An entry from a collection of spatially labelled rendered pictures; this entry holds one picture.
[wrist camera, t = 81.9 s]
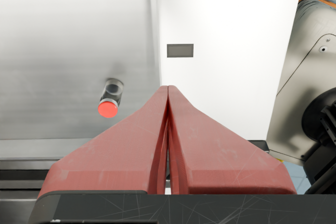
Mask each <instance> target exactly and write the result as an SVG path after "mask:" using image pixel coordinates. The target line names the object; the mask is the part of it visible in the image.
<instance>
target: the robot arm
mask: <svg viewBox="0 0 336 224"><path fill-rule="evenodd" d="M167 159H169V175H170V192H171V194H165V192H166V176H167ZM27 224H336V194H297V191H296V189H295V186H294V184H293V181H292V179H291V177H290V174H289V172H288V170H287V168H286V166H285V165H284V164H283V163H282V162H281V161H279V160H277V159H276V158H274V157H273V156H271V155H270V154H268V153H266V152H265V151H263V150H262V149H260V148H258V147H257V146H255V145H254V144H252V143H251V142H249V141H247V140H246V139H244V138H243V137H241V136H239V135H238V134H236V133H235V132H233V131H232V130H230V129H228V128H227V127H225V126H224V125H222V124H221V123H219V122H217V121H216V120H214V119H213V118H211V117H209V116H208V115H206V114H205V113H203V112H202V111H200V110H198V109H197V108H196V107H194V106H193V105H192V104H191V103H190V101H189V100H188V99H187V98H186V97H185V96H184V95H183V94H182V92H181V91H180V90H179V89H178V88H177V87H176V86H175V85H168V86H167V85H162V86H160V87H159V88H158V89H157V91H156V92H155V93H154V94H153V95H152V96H151V97H150V99H149V100H148V101H147V102H146V103H145V104H144V105H143V106H142V107H141V108H140V109H138V110H137V111H135V112H134V113H132V114H131V115H129V116H127V117H126V118H124V119H123V120H121V121H120V122H118V123H116V124H115V125H113V126H112V127H110V128H109V129H107V130H105V131H104V132H102V133H101V134H99V135H98V136H96V137H94V138H93V139H91V140H90V141H88V142H87V143H85V144H83V145H82V146H80V147H79V148H77V149H76V150H74V151H72V152H71V153H69V154H68V155H66V156H65V157H63V158H61V159H60V160H58V161H57V162H55V163H54V164H53V165H52V166H51V168H50V169H49V171H48V173H47V175H46V178H45V180H44V183H43V185H42V188H41V190H40V192H39V195H38V197H37V200H36V202H35V205H34V207H33V210H32V212H31V214H30V217H29V219H28V222H27Z"/></svg>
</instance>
